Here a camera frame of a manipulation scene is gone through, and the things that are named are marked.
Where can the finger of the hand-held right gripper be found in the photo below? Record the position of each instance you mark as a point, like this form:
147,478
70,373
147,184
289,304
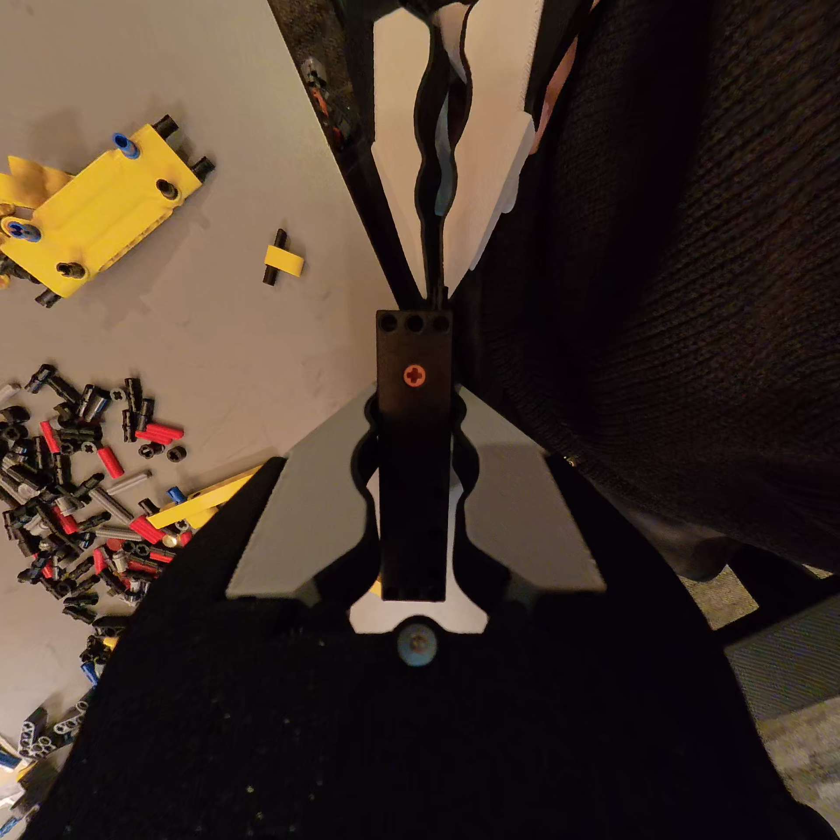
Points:
394,131
499,131

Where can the long yellow holed beam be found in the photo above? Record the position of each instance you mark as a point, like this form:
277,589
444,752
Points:
197,505

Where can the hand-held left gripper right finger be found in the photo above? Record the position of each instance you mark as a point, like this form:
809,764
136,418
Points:
531,525

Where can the black perforated block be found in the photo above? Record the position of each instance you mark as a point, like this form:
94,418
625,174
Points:
415,492

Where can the yellow brick assembly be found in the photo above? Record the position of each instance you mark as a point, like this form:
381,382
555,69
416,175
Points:
98,203

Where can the heap of mixed building bricks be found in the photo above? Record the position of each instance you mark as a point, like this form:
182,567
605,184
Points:
39,741

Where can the person's dark knit sweater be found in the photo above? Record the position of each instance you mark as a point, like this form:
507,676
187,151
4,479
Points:
689,295

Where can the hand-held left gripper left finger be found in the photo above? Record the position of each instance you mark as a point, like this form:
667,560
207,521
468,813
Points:
295,525

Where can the pile of small connector pins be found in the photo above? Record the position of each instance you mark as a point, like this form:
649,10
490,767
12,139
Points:
157,433

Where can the person's right hand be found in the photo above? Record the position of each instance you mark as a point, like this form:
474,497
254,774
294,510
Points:
558,85

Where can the small yellow connector with pin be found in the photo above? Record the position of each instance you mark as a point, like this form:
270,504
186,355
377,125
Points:
289,260

